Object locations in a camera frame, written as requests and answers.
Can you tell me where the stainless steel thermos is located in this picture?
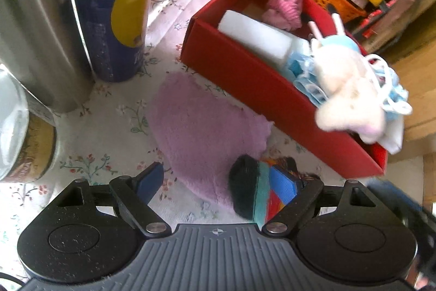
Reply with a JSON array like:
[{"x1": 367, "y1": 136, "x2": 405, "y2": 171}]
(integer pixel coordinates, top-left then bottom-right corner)
[{"x1": 1, "y1": 0, "x2": 93, "y2": 113}]

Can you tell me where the orange plastic basket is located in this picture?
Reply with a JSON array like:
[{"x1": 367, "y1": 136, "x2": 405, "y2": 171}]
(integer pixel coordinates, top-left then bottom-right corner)
[{"x1": 314, "y1": 0, "x2": 367, "y2": 24}]

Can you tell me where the red cardboard box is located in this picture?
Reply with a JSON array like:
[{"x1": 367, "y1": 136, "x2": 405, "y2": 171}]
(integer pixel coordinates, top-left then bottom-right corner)
[{"x1": 181, "y1": 0, "x2": 388, "y2": 179}]

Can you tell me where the blue face mask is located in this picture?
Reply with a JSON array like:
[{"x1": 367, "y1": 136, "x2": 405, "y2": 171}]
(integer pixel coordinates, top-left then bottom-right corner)
[{"x1": 281, "y1": 52, "x2": 413, "y2": 121}]

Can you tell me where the purple fuzzy cloth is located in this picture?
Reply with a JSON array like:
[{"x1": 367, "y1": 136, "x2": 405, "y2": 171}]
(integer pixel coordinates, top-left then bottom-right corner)
[{"x1": 146, "y1": 72, "x2": 273, "y2": 209}]

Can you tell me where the white plush bunny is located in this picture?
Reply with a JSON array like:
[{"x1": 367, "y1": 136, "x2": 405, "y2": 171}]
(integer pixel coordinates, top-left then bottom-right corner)
[{"x1": 310, "y1": 39, "x2": 386, "y2": 144}]

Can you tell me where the blue yellow drink can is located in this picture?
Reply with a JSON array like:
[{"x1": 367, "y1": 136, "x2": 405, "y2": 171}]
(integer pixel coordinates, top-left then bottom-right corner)
[{"x1": 75, "y1": 0, "x2": 150, "y2": 83}]

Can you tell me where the pink knit sock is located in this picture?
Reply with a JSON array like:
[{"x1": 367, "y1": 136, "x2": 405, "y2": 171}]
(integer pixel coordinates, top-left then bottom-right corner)
[{"x1": 262, "y1": 0, "x2": 303, "y2": 32}]

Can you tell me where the glass jar white lid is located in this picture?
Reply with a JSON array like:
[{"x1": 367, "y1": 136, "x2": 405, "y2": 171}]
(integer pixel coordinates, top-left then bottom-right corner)
[{"x1": 1, "y1": 67, "x2": 56, "y2": 182}]

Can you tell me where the black striped knit sock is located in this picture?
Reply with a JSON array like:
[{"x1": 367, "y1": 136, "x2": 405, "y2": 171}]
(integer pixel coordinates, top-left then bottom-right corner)
[{"x1": 228, "y1": 154, "x2": 319, "y2": 227}]

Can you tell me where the white foam block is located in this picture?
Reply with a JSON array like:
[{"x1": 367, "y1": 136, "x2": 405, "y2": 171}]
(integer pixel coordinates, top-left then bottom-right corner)
[{"x1": 218, "y1": 10, "x2": 310, "y2": 69}]

